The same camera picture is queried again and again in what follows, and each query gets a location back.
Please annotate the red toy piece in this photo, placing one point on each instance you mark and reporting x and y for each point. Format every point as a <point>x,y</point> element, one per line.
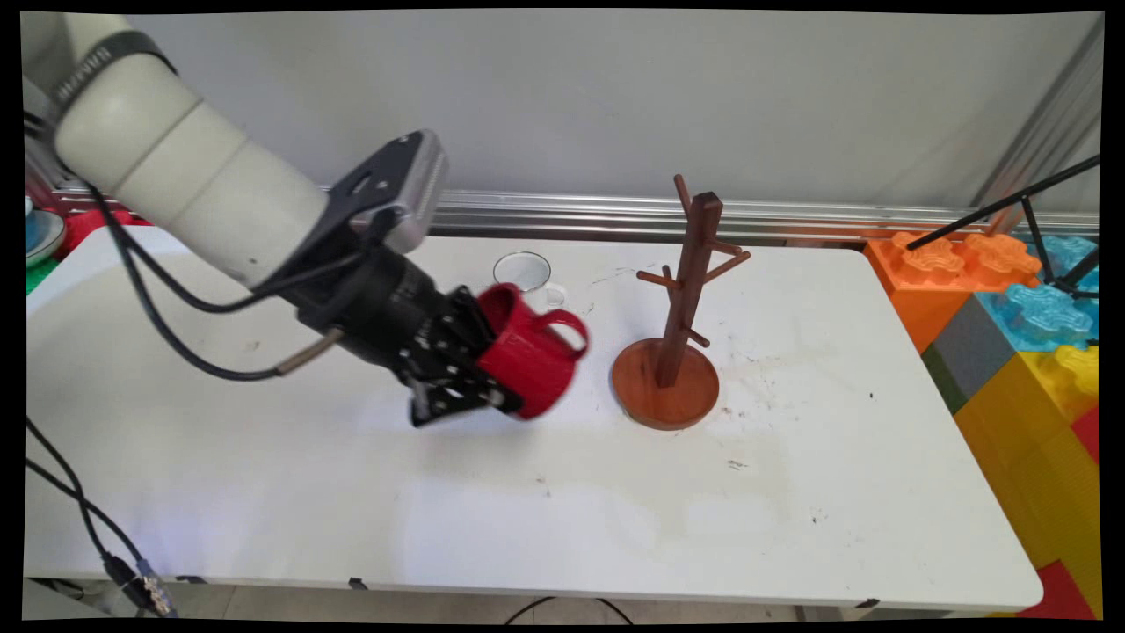
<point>88,227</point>

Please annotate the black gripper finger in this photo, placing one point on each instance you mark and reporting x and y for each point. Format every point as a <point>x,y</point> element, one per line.
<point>457,391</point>
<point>466,325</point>

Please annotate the red ceramic mug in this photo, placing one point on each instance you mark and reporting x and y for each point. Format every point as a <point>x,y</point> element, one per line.
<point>532,360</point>

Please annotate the light blue toy block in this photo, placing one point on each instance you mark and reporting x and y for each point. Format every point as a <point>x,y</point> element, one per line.
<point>1037,316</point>
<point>1068,251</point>

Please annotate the aluminium frame post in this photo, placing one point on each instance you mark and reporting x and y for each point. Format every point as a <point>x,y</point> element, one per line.
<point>1046,123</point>

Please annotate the grey toy block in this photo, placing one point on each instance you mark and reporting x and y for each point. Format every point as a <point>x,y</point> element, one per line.
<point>971,352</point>

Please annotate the green toy piece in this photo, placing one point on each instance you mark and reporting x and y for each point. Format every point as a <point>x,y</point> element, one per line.
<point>39,277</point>

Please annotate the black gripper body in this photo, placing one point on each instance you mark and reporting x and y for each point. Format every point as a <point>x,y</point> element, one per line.
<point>378,308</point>

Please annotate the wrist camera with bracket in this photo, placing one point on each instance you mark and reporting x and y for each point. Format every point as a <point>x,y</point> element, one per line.
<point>404,185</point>

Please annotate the black tripod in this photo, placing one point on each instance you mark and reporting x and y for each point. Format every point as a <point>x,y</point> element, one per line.
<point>1028,211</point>

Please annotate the orange toy block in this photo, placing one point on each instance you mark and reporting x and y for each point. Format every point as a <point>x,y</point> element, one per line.
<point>932,272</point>

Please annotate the aluminium frame rail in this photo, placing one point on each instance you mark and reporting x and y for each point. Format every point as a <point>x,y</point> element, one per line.
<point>703,215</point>

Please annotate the brown wooden mug tree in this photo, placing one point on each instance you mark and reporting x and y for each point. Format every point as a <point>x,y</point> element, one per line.
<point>694,255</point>

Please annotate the white enamel mug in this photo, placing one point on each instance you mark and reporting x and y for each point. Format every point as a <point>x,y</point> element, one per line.
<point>523,268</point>

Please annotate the grey plate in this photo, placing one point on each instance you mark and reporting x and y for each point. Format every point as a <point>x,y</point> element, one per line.
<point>42,237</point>

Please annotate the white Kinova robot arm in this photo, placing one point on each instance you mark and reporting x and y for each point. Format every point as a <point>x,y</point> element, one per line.
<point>176,167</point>

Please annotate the yellow toy block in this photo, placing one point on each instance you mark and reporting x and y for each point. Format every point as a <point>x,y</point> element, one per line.
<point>1028,457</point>

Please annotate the red toy block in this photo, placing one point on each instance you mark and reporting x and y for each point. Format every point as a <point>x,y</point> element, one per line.
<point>1059,593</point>

